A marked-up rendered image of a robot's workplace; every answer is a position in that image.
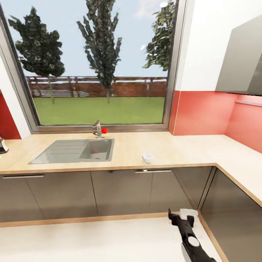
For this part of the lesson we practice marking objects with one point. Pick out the drop in sink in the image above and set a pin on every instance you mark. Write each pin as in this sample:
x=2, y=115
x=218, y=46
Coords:
x=78, y=150

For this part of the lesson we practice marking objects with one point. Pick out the cabinet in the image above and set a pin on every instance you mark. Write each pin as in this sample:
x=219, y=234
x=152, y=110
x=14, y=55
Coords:
x=63, y=195
x=234, y=218
x=241, y=71

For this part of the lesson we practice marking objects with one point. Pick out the coffee cup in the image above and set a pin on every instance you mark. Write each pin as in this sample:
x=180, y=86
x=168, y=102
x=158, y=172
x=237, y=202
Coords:
x=147, y=158

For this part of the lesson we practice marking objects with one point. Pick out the countertop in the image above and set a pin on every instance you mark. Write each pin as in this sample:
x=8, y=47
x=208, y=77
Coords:
x=129, y=147
x=240, y=163

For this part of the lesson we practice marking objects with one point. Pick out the fixed window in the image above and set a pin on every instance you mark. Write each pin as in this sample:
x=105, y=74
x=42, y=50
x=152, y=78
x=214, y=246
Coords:
x=73, y=62

